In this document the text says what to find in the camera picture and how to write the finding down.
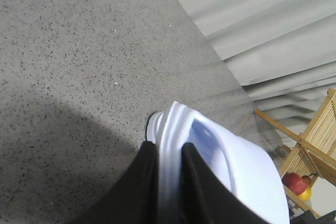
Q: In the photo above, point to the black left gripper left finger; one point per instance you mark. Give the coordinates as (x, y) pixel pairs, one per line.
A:
(133, 198)

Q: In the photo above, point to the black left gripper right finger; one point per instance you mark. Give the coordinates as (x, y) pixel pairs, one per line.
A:
(204, 198)

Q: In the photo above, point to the pale grey curtain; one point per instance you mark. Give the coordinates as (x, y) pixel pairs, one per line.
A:
(281, 54)

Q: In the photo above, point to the red and yellow toy fruit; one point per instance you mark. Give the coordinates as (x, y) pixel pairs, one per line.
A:
(301, 186)

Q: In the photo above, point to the wooden folding rack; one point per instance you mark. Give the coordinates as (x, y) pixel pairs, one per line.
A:
(312, 153)

